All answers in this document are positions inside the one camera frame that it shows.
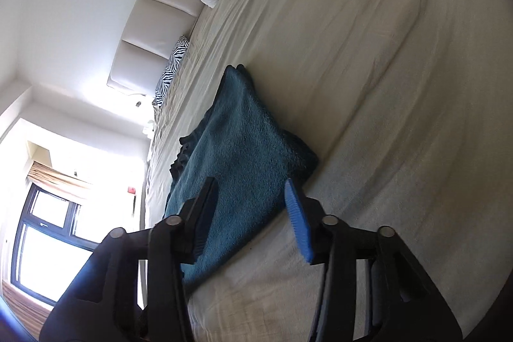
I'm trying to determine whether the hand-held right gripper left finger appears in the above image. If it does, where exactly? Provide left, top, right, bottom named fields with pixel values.
left=40, top=177, right=220, bottom=342

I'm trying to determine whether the black framed window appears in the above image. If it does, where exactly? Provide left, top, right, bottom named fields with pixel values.
left=10, top=184, right=101, bottom=306

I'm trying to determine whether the striped window blind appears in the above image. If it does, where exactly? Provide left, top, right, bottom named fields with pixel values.
left=26, top=161, right=94, bottom=201

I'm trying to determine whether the cream padded headboard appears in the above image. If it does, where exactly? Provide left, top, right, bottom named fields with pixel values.
left=106, top=0, right=225, bottom=93

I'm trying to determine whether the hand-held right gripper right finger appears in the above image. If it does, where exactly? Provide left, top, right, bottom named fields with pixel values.
left=284, top=179, right=467, bottom=342

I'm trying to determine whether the beige bed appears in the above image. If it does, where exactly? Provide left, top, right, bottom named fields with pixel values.
left=136, top=0, right=513, bottom=342

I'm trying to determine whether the dark teal sweater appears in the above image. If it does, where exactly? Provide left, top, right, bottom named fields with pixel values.
left=164, top=64, right=320, bottom=287

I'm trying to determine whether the zebra print pillow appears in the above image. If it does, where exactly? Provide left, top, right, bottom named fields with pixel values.
left=154, top=36, right=190, bottom=108

